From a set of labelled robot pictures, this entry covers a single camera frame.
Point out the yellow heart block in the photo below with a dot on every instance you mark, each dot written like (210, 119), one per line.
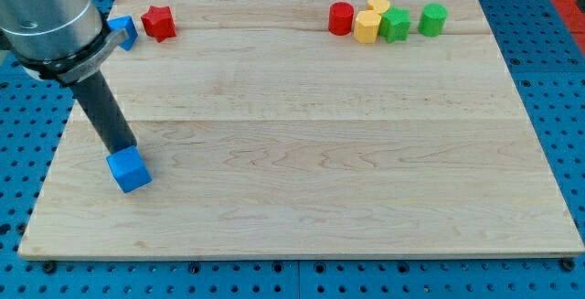
(379, 6)

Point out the light wooden board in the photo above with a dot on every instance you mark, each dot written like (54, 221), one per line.
(269, 138)

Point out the green cylinder block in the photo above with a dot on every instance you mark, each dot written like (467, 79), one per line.
(432, 20)

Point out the green star block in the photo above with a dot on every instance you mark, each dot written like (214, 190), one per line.
(395, 24)

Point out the yellow hexagon block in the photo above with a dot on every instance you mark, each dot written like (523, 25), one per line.
(366, 26)

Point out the blue wooden cube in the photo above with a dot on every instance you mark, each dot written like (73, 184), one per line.
(128, 169)

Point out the blue block behind arm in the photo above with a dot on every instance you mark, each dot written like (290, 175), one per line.
(125, 22)

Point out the red cylinder block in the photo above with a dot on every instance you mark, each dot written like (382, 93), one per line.
(340, 18)

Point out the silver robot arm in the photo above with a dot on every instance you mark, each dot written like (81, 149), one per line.
(67, 41)

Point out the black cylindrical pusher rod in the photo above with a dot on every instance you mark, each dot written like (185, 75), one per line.
(98, 103)

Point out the red star block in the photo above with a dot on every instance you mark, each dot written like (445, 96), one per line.
(158, 22)

